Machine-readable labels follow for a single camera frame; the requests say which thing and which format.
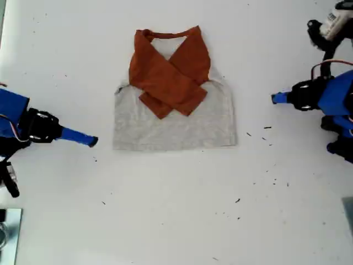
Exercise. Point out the steel base plate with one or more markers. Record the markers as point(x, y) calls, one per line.
point(12, 240)

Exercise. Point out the white black camera box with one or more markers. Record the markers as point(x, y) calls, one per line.
point(335, 22)

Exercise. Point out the black camera stalk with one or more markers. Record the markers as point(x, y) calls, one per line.
point(12, 149)
point(320, 41)

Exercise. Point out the grey t-shirt with brown sleeves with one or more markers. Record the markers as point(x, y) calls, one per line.
point(176, 129)

